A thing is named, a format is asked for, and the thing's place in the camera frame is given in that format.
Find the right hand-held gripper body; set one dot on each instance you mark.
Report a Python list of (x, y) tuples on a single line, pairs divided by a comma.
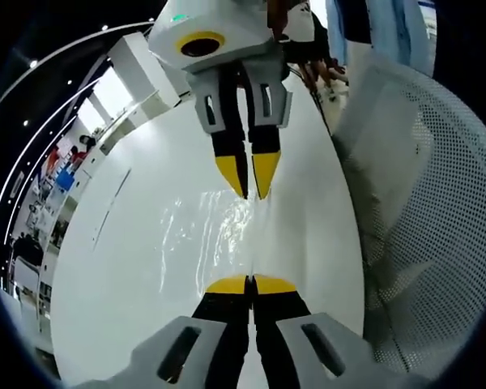
[(235, 24)]

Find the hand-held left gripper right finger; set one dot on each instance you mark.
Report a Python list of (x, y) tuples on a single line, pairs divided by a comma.
[(291, 344)]

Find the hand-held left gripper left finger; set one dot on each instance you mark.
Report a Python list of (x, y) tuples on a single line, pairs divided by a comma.
[(210, 344)]

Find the clear food packaging bag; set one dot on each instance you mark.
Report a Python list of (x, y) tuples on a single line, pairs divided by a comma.
[(222, 235)]

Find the white square pillar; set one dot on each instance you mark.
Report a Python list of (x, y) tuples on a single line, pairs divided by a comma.
[(146, 69)]

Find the long white counter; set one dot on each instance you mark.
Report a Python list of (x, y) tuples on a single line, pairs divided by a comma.
[(93, 154)]

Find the blue panel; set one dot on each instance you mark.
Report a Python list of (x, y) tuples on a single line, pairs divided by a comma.
[(380, 28)]

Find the blue plastic bin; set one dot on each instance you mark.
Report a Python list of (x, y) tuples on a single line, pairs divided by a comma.
[(65, 179)]

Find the grey mesh chair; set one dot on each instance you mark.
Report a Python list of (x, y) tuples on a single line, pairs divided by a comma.
[(429, 223)]

